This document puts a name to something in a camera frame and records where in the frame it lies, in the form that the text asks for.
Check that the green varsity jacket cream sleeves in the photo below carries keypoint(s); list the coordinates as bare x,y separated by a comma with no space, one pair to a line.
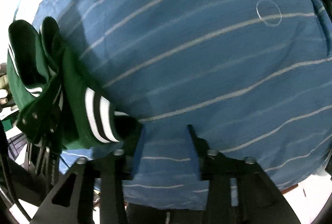
58,100

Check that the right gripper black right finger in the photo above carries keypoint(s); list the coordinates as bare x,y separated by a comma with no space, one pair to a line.
239,191

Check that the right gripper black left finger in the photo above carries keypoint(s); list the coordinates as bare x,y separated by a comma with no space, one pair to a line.
71,199

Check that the blue striped bed sheet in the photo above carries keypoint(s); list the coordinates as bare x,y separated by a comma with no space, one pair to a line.
253,77

